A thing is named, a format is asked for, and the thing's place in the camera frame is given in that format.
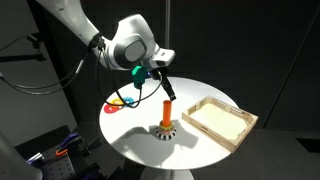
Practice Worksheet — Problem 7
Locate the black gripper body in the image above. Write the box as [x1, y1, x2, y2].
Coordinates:
[146, 64, 170, 84]

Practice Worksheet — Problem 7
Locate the grey vertical pole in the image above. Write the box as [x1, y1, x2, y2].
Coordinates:
[164, 0, 172, 50]

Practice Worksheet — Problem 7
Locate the wooden tray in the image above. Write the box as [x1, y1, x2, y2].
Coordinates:
[181, 95, 260, 154]

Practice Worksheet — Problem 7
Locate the purple clamp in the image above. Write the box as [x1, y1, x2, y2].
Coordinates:
[58, 131, 81, 148]

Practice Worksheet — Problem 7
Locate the perforated metal board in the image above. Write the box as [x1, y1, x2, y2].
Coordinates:
[39, 145, 88, 180]

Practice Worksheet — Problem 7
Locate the silver metal tool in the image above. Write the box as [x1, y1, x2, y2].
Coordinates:
[25, 152, 45, 165]

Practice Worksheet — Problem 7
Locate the teal camera mount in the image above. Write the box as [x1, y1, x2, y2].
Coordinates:
[130, 65, 149, 90]

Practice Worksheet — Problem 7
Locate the orange stacking post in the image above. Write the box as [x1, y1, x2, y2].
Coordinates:
[161, 100, 173, 127]

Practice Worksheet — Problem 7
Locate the blue toy ring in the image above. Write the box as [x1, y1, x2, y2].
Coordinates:
[121, 96, 135, 106]

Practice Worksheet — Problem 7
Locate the lime green toy ring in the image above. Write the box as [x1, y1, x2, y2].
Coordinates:
[158, 120, 176, 131]

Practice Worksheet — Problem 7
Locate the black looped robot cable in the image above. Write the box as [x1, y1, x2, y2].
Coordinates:
[95, 39, 164, 109]

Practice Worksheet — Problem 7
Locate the black white striped ring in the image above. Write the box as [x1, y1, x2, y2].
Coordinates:
[154, 125, 178, 142]

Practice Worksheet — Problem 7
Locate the orange yellow bumpy ring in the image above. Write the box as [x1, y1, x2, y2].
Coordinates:
[110, 97, 125, 107]

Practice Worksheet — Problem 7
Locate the red toy ring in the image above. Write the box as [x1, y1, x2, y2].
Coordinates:
[103, 103, 123, 115]

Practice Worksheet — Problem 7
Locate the white table pedestal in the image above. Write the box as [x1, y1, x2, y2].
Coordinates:
[139, 165, 195, 180]

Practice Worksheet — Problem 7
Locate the black long robot cable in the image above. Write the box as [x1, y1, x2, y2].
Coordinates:
[0, 48, 94, 96]

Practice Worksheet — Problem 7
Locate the orange handled clamp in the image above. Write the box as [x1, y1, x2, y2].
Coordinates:
[54, 148, 70, 157]

